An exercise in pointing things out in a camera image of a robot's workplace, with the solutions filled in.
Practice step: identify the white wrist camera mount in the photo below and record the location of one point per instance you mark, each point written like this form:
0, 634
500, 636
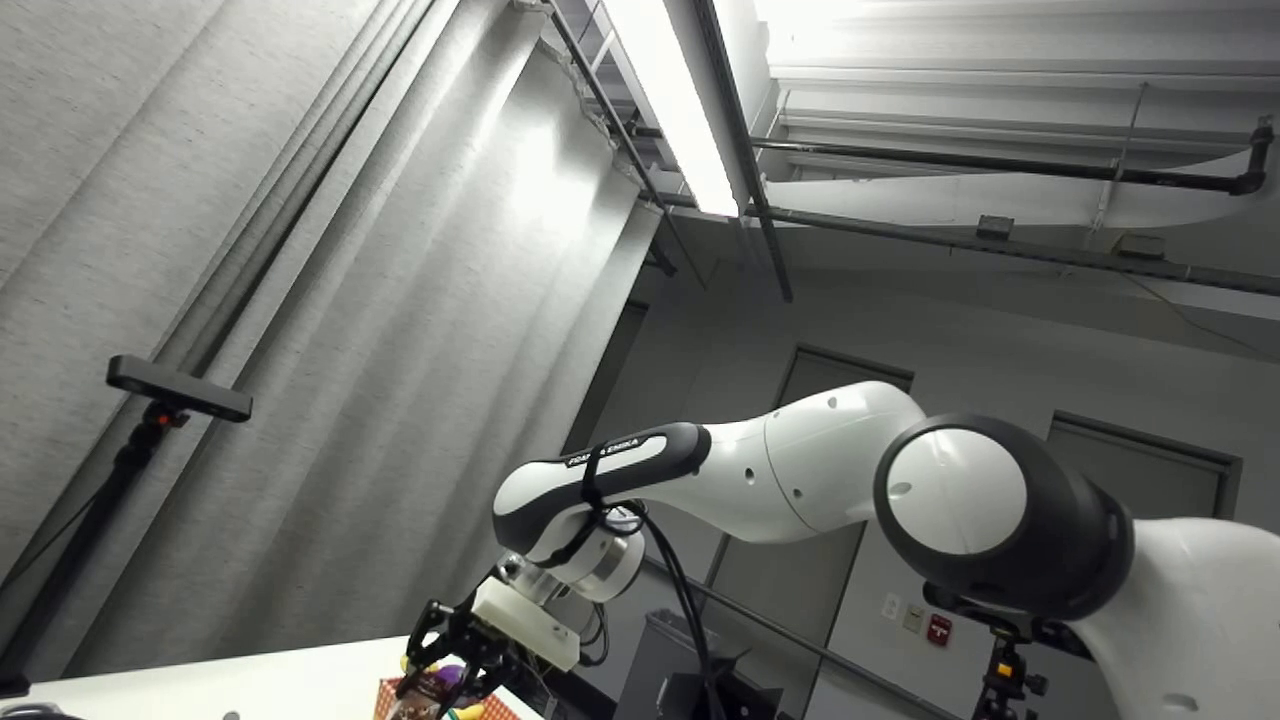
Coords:
524, 622

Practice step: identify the long ceiling light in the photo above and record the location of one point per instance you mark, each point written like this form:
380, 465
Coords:
649, 41

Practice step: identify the black camera on right stand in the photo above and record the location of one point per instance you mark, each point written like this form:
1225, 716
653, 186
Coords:
1023, 624

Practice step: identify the purple toy ball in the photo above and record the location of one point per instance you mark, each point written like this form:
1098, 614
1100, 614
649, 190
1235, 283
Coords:
451, 675

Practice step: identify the black camera on left stand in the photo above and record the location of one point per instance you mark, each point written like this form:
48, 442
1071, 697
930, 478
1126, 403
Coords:
131, 373

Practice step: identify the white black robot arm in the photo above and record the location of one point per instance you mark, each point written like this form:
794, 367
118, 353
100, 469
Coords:
1177, 614

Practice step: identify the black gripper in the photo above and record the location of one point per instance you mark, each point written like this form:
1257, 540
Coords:
459, 636

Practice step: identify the black camera on stand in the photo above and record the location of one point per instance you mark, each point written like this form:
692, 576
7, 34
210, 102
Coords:
131, 373
1023, 624

